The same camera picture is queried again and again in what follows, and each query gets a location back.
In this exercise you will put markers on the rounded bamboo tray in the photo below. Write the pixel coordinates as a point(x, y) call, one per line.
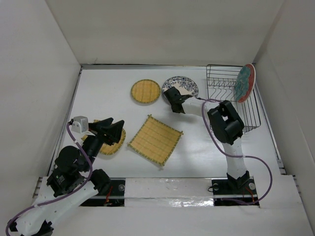
point(110, 150)

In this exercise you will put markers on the grey wire dish rack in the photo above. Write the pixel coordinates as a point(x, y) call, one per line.
point(220, 84)

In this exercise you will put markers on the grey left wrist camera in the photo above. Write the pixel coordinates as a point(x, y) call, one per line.
point(79, 124)

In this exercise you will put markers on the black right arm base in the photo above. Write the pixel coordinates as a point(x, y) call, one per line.
point(223, 193)

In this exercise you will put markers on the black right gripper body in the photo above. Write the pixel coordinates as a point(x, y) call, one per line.
point(173, 108)

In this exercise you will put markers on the blue and white floral plate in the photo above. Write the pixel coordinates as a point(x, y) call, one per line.
point(184, 85)

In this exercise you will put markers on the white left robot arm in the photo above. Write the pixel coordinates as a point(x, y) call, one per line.
point(74, 180)

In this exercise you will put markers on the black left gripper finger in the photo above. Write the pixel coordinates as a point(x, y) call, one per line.
point(113, 132)
point(100, 125)

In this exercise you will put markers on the red and teal floral plate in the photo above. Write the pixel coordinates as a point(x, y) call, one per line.
point(245, 82)

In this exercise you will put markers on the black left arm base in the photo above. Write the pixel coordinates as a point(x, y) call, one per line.
point(114, 197)

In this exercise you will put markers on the round bamboo tray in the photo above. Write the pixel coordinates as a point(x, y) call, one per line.
point(145, 91)

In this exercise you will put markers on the square bamboo mat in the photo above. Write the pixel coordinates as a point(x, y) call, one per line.
point(155, 141)

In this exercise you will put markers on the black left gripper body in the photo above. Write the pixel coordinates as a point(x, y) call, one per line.
point(90, 145)

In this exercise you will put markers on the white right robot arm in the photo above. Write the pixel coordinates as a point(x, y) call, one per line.
point(223, 122)

